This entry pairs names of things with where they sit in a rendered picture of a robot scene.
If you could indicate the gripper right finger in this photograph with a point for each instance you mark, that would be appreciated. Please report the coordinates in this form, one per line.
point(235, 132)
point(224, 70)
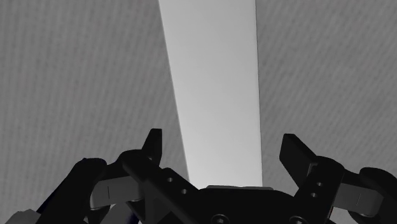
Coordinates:
point(319, 180)

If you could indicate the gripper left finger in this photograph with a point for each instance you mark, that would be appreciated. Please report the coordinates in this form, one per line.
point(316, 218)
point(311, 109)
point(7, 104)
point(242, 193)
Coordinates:
point(145, 173)

